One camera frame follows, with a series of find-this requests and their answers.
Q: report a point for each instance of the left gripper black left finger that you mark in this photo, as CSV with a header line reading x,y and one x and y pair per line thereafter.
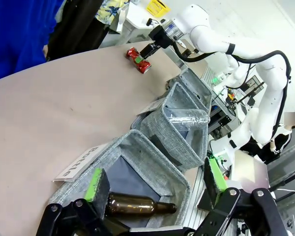
x,y
100,191

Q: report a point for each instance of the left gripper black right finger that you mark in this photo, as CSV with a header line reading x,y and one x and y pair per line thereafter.
x,y
236,211

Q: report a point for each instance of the seated person in black jacket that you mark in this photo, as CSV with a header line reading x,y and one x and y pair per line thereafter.
x,y
282,140

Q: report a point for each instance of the white side table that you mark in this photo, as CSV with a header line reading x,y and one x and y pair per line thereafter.
x,y
137,22

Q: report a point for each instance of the grey fabric basket labelled Bottle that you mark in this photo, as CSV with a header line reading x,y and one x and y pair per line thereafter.
x,y
137,145

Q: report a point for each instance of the yellow plastic crate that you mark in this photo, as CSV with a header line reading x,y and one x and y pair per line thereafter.
x,y
157,7

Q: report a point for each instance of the clear plastic bottle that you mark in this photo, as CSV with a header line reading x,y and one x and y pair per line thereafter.
x,y
189,118

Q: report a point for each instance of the white Bottle label sign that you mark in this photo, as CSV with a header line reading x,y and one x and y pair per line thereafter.
x,y
78,163

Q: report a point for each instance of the grey fabric basket labelled Plastic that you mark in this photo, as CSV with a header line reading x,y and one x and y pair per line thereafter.
x,y
157,127

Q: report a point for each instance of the person in yellow pineapple shirt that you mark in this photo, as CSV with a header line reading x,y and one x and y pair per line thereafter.
x,y
76,27

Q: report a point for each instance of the silver aluminium table rail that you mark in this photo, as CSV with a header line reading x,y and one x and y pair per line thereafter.
x,y
195,196

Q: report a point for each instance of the white flat panel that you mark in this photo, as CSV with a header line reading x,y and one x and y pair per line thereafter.
x,y
250,172

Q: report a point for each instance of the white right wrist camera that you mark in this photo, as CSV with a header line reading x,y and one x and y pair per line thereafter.
x,y
155,22

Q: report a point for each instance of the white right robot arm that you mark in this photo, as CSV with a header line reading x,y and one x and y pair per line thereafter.
x,y
268,81

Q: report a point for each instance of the brown glass bottle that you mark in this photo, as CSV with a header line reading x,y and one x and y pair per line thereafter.
x,y
132,205

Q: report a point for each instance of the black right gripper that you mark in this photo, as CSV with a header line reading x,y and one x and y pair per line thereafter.
x,y
161,37

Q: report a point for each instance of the crushed red drink can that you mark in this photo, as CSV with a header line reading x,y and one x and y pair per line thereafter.
x,y
132,52

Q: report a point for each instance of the grey fabric basket labelled Can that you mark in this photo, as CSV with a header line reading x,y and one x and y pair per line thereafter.
x,y
196,82

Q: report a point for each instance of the person in blue hoodie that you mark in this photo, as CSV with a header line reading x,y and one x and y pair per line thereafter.
x,y
14,37

